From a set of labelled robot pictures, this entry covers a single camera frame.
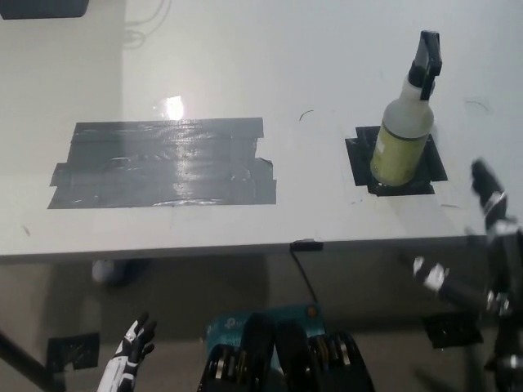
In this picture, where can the robot right hand white and black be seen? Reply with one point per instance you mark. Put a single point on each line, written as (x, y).
(504, 261)

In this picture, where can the robot left hand white and black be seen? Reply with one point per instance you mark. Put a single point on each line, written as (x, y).
(126, 355)

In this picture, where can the spray bottle with black trigger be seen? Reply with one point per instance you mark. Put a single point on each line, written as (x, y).
(402, 143)

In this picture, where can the black ribbed robot torso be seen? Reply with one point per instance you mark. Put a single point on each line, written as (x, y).
(286, 359)

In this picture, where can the black floor tape patch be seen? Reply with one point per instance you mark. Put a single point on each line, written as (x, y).
(73, 351)
(451, 330)

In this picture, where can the white round object under table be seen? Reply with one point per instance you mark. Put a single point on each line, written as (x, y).
(108, 271)

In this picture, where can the dark metal table leg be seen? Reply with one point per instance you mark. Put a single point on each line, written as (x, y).
(28, 359)

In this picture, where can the teal router box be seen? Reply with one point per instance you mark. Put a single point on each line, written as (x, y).
(294, 314)

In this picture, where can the small black tape square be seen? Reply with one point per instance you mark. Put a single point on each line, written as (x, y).
(359, 163)

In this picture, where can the black tape strip on table edge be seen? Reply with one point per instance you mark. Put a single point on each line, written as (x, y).
(305, 245)

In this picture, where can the flat black box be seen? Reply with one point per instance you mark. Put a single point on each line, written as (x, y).
(41, 8)

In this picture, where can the large grey duct tape patch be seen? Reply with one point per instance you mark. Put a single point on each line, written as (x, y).
(163, 163)

